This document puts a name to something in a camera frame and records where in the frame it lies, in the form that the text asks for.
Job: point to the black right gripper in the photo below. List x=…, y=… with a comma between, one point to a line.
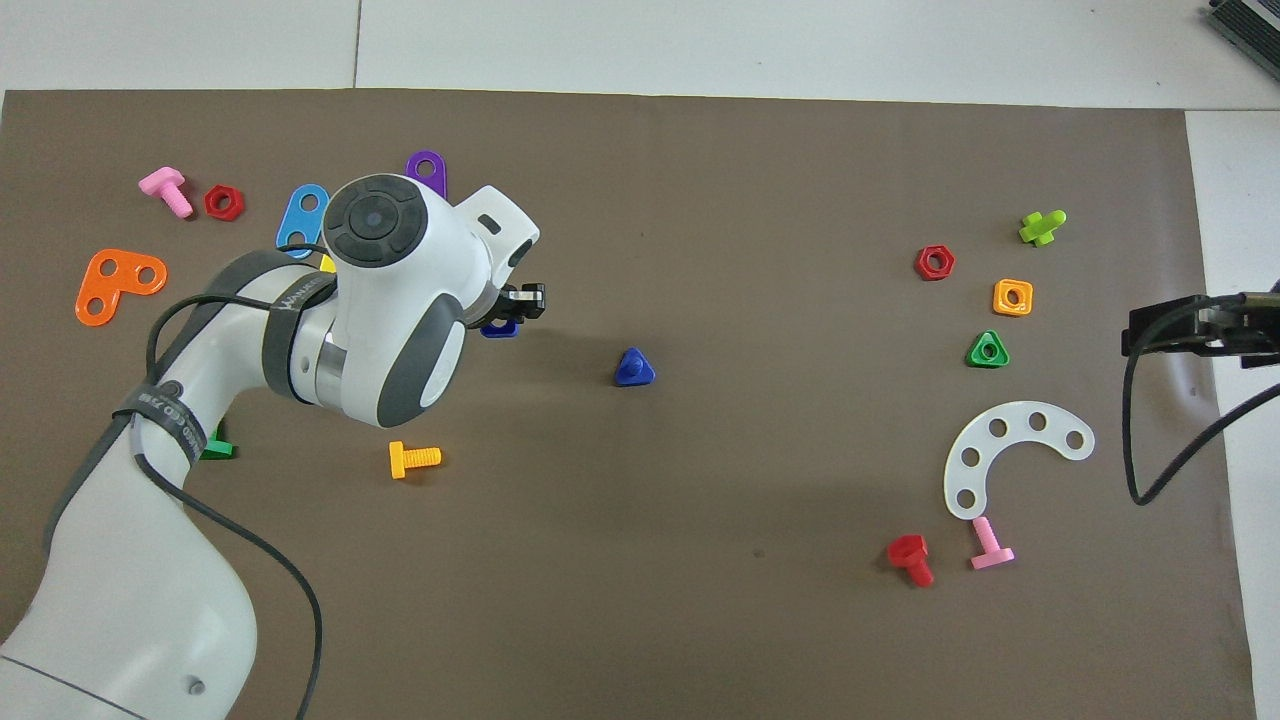
x=1220, y=335

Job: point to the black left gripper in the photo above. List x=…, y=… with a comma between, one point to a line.
x=507, y=303

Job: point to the blue square nut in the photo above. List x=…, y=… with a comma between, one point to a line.
x=498, y=330

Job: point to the blue triangle-head screw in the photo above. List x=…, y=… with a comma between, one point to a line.
x=633, y=370

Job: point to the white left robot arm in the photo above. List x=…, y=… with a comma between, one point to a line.
x=120, y=560

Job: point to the orange plastic screw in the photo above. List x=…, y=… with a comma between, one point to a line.
x=410, y=459

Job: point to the lime cross-head screw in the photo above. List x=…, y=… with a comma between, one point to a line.
x=1040, y=230

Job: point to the orange square nut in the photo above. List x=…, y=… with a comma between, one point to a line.
x=1000, y=308

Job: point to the green triangle nut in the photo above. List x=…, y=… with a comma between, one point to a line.
x=975, y=359

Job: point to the red hexagon nut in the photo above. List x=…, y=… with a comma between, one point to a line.
x=921, y=270
x=237, y=208

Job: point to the pink plastic screw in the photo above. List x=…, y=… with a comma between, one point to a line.
x=990, y=548
x=165, y=184

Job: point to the green plastic screw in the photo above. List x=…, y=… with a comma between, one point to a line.
x=220, y=450

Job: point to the red plastic screw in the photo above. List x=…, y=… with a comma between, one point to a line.
x=908, y=550

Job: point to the purple four-hole strip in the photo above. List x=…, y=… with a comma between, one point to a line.
x=427, y=156

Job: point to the white curved perforated strip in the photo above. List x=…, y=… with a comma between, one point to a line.
x=1018, y=418

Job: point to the blue two-hole strip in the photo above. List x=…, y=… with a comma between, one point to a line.
x=302, y=220

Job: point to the grey ribbed device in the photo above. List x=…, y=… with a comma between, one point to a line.
x=1255, y=25

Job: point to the brown table mat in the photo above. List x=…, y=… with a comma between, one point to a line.
x=700, y=600

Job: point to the orange heart-shaped plate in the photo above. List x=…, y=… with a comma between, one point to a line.
x=112, y=285

